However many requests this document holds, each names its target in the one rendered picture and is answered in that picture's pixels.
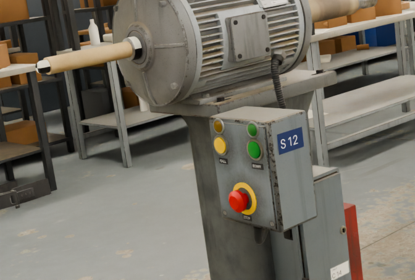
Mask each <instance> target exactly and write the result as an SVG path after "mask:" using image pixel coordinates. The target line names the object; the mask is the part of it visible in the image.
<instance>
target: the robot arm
mask: <svg viewBox="0 0 415 280"><path fill-rule="evenodd" d="M50 194H51V189H50V186H49V182H48V179H47V178H46V179H41V180H38V181H36V182H32V183H29V184H25V185H22V186H20V187H18V185H17V181H16V180H14V181H12V182H8V183H5V184H2V185H0V210H2V209H4V208H9V207H12V206H15V208H16V209H17V208H20V204H21V203H25V202H29V201H31V200H34V199H37V198H40V197H43V196H47V195H50ZM10 200H11V201H10Z"/></svg>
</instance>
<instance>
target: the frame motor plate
mask: <svg viewBox="0 0 415 280"><path fill-rule="evenodd" d="M280 76H286V77H287V80H286V81H284V82H281V87H282V91H283V96H284V99H287V98H291V97H293V96H297V95H300V94H303V93H307V92H310V91H313V90H317V89H320V88H324V87H327V86H330V85H334V84H336V83H337V73H336V72H335V71H325V70H323V69H317V70H292V71H290V72H287V73H285V74H281V75H280ZM274 102H277V98H276V94H275V90H274V86H273V85H269V86H266V87H262V88H258V89H255V90H251V91H247V92H244V93H240V94H237V95H233V96H229V97H226V98H224V97H223V96H220V97H217V100H215V101H211V102H209V103H205V104H202V105H196V104H180V103H174V104H170V105H168V106H153V105H150V104H149V109H150V112H155V113H163V114H175V115H183V116H196V117H211V116H214V115H216V114H220V113H223V112H227V111H231V110H233V109H237V108H240V107H244V106H253V107H260V106H264V105H267V104H271V103H274Z"/></svg>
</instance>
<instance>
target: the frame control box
mask: <svg viewBox="0 0 415 280"><path fill-rule="evenodd" d="M216 118H219V119H221V120H222V121H223V123H224V132H223V133H222V134H217V133H216V132H215V130H214V128H213V122H214V120H215V119H216ZM251 121H253V122H255V123H257V125H258V127H259V135H258V137H257V138H252V137H250V136H249V135H248V133H247V129H246V127H247V124H248V123H249V122H251ZM209 126H210V131H211V140H212V148H213V153H214V161H215V167H216V175H217V183H218V189H219V197H220V205H221V210H222V217H223V218H224V219H226V220H229V221H234V222H237V223H242V224H247V225H250V226H252V227H253V228H254V241H255V242H256V243H257V244H258V245H261V244H263V242H264V241H265V239H266V236H267V233H268V231H269V230H270V231H275V232H280V233H283V232H285V231H287V230H290V229H292V228H294V227H296V226H299V225H300V224H303V223H305V222H307V221H310V220H312V219H314V218H316V217H317V205H316V194H315V188H314V178H313V172H312V162H311V151H310V145H309V135H308V124H307V118H306V112H305V111H303V110H297V109H280V108H263V107H253V106H244V107H240V108H237V109H233V110H231V111H227V112H223V113H220V114H216V115H214V116H211V117H210V118H209ZM218 137H220V138H222V139H223V140H224V142H225V146H226V150H225V153H218V152H217V150H216V149H215V146H214V141H215V139H216V138H218ZM250 142H256V143H257V144H258V145H259V147H260V150H261V154H260V157H259V158H252V157H251V156H250V154H249V152H248V145H249V143H250ZM234 190H239V191H241V192H242V193H245V194H247V196H248V198H249V202H248V203H247V206H246V210H244V211H242V212H241V213H237V212H235V211H234V210H233V209H232V207H231V206H230V203H229V200H228V197H229V194H230V192H232V191H234Z"/></svg>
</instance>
